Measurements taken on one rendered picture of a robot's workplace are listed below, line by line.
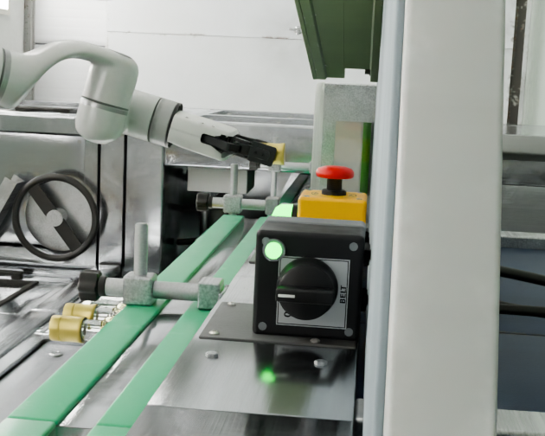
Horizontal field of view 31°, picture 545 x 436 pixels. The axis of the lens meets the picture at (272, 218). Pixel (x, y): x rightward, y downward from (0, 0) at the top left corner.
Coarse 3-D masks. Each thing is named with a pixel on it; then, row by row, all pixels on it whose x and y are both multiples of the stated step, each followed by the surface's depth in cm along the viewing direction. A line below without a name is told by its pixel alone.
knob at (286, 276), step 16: (288, 272) 70; (304, 272) 70; (320, 272) 70; (288, 288) 69; (304, 288) 69; (320, 288) 70; (336, 288) 71; (288, 304) 70; (304, 304) 70; (320, 304) 69
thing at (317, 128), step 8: (320, 88) 148; (320, 96) 148; (320, 104) 148; (320, 112) 149; (320, 120) 149; (328, 120) 149; (320, 128) 149; (320, 136) 149; (312, 144) 149; (320, 144) 150; (312, 152) 149; (320, 152) 150; (312, 160) 149; (320, 160) 150; (312, 168) 149; (312, 176) 149; (312, 184) 150
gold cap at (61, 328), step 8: (56, 320) 130; (64, 320) 130; (72, 320) 130; (80, 320) 130; (48, 328) 130; (56, 328) 129; (64, 328) 129; (72, 328) 129; (80, 328) 129; (56, 336) 130; (64, 336) 130; (72, 336) 129
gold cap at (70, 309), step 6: (66, 306) 136; (72, 306) 136; (78, 306) 136; (84, 306) 136; (90, 306) 136; (66, 312) 135; (72, 312) 135; (78, 312) 135; (84, 312) 135; (90, 312) 135; (90, 318) 135
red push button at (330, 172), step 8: (320, 168) 102; (328, 168) 102; (336, 168) 102; (344, 168) 102; (320, 176) 102; (328, 176) 101; (336, 176) 101; (344, 176) 101; (352, 176) 102; (328, 184) 103; (336, 184) 102
